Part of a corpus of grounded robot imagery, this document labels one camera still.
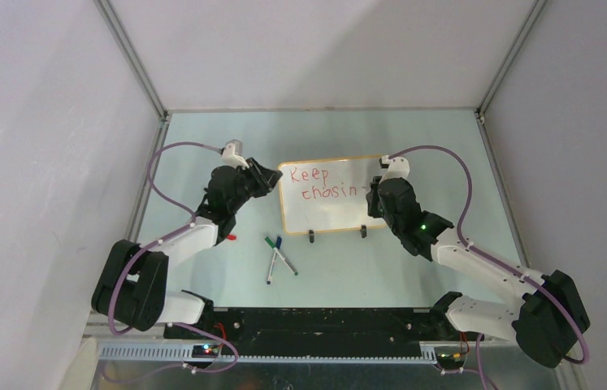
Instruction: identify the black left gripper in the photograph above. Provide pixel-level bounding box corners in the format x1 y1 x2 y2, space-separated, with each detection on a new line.
228 157 282 213

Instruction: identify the whiteboard with orange frame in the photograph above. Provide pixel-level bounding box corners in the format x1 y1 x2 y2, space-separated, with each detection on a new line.
278 155 385 235

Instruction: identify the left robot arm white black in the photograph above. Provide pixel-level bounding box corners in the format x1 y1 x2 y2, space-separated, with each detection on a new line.
91 158 283 339

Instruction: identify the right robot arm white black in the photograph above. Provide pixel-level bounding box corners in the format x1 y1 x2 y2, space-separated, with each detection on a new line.
366 176 591 368

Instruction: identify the green marker pen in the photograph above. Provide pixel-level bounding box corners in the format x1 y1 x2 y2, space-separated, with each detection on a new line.
265 236 299 275

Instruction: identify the blue marker pen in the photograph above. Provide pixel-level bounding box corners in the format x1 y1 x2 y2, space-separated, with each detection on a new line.
265 236 282 285

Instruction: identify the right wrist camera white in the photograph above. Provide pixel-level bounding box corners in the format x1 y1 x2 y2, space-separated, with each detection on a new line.
379 155 410 183

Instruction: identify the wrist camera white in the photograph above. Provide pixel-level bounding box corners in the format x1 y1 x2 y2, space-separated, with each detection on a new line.
379 155 410 183
220 139 249 168

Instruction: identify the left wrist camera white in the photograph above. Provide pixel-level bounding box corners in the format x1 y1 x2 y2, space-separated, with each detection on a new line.
220 139 249 168

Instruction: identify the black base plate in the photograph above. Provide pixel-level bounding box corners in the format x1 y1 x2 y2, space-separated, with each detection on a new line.
163 306 485 358

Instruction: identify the grey cable duct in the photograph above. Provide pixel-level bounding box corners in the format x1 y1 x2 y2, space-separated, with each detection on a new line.
99 343 437 365

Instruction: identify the left aluminium corner post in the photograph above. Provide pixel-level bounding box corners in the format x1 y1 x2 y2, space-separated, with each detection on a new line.
93 0 168 120

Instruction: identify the aluminium corner post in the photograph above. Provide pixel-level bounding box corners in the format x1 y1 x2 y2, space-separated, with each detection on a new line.
93 0 168 120
475 0 549 123

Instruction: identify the aluminium frame rail front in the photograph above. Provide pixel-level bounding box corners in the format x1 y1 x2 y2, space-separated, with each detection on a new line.
83 306 572 349

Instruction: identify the right aluminium corner post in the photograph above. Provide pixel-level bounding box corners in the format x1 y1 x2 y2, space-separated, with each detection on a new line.
475 0 549 123

